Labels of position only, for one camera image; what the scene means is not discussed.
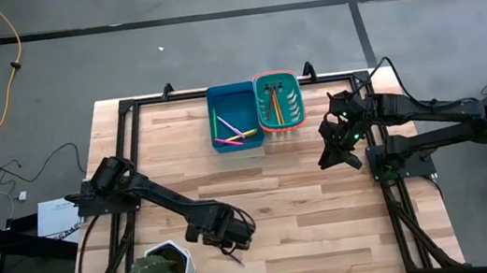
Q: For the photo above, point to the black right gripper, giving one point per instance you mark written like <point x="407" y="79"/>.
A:
<point x="345" y="123"/>

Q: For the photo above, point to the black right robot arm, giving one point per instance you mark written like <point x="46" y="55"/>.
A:
<point x="436" y="134"/>

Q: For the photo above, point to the yellow pen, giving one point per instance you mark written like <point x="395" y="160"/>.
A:
<point x="245" y="134"/>

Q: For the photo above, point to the white hexagonal planter pot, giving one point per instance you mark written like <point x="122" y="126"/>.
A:
<point x="187" y="262"/>

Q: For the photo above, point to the pink pen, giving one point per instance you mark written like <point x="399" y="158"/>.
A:
<point x="230" y="141"/>

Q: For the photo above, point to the small white adapter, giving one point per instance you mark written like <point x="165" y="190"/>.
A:
<point x="22" y="196"/>

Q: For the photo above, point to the dark blue pencil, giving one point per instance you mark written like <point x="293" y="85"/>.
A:
<point x="238" y="260"/>

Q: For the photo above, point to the orange pencil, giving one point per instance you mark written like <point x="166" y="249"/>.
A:
<point x="276" y="111"/>

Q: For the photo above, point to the green basket with orange rim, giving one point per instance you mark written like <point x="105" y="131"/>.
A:
<point x="293" y="80"/>

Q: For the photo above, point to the yellow pencil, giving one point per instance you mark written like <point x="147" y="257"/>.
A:
<point x="280" y="113"/>

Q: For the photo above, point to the blue plastic bin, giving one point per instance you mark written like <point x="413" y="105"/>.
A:
<point x="238" y="99"/>

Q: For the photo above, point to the lilac pen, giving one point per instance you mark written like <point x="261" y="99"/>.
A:
<point x="230" y="126"/>

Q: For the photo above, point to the green pen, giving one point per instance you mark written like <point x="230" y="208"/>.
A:
<point x="215" y="123"/>

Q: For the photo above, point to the green cactus plant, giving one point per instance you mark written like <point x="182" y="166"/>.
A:
<point x="150" y="270"/>

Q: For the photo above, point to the black aluminium table frame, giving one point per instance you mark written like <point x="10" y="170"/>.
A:
<point x="172" y="98"/>

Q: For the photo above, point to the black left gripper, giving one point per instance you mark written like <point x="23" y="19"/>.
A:
<point x="225" y="228"/>

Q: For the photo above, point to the white paper sheet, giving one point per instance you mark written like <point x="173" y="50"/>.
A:
<point x="54" y="220"/>

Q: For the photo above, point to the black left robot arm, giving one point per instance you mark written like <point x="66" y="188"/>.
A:
<point x="157" y="195"/>

